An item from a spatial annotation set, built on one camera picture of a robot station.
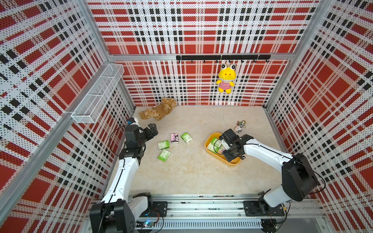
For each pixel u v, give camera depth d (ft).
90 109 2.30
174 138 3.24
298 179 1.42
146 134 2.38
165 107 3.45
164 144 3.15
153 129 2.42
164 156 2.99
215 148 3.07
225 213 2.40
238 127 3.43
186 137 3.30
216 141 3.15
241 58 2.95
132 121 2.34
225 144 2.38
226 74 2.99
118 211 1.26
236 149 2.06
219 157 2.84
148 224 2.26
